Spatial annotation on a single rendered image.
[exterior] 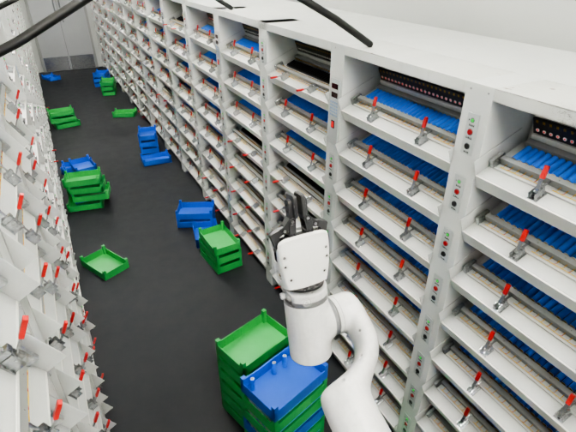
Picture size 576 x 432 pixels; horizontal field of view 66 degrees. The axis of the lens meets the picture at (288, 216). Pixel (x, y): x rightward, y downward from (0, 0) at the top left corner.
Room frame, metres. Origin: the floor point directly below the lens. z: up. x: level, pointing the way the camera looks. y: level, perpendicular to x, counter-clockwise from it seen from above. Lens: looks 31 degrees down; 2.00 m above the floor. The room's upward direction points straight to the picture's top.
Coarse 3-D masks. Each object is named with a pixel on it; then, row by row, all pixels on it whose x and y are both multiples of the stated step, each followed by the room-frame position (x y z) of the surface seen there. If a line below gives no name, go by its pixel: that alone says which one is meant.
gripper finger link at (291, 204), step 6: (288, 198) 0.68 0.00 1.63; (294, 198) 0.66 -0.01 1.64; (288, 204) 0.66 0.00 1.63; (294, 204) 0.66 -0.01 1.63; (288, 210) 0.66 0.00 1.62; (294, 210) 0.66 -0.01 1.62; (288, 216) 0.66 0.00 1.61; (294, 216) 0.66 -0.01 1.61; (282, 222) 0.67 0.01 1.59; (288, 222) 0.66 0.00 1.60; (282, 228) 0.65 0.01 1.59; (288, 228) 0.65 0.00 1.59
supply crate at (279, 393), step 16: (288, 352) 1.36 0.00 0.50; (288, 368) 1.29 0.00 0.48; (304, 368) 1.29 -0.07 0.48; (320, 368) 1.27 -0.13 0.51; (256, 384) 1.21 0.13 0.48; (272, 384) 1.21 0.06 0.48; (288, 384) 1.21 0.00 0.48; (304, 384) 1.21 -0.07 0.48; (256, 400) 1.11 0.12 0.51; (272, 400) 1.13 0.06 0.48; (288, 400) 1.09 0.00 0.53; (272, 416) 1.05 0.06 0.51
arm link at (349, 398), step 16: (336, 304) 0.64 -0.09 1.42; (352, 304) 0.65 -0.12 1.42; (352, 320) 0.63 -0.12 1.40; (368, 320) 0.62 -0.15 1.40; (352, 336) 0.62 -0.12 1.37; (368, 336) 0.59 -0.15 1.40; (368, 352) 0.56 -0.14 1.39; (352, 368) 0.53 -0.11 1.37; (368, 368) 0.53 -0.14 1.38; (336, 384) 0.51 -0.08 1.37; (352, 384) 0.50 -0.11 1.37; (368, 384) 0.51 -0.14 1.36; (336, 400) 0.48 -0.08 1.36; (352, 400) 0.47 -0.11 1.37; (368, 400) 0.48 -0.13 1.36; (336, 416) 0.46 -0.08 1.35; (352, 416) 0.45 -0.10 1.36; (368, 416) 0.45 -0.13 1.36
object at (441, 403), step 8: (440, 376) 1.21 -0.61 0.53; (424, 384) 1.17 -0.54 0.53; (432, 384) 1.19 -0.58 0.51; (440, 384) 1.18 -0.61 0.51; (424, 392) 1.17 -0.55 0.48; (432, 392) 1.16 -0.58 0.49; (440, 392) 1.16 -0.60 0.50; (432, 400) 1.13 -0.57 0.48; (440, 400) 1.13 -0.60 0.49; (448, 400) 1.12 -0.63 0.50; (440, 408) 1.10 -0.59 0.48; (448, 408) 1.09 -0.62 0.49; (464, 408) 1.08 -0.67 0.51; (448, 416) 1.06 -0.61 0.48; (456, 416) 1.06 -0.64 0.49; (472, 416) 1.04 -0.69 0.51; (456, 424) 1.03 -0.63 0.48; (480, 424) 1.01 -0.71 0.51
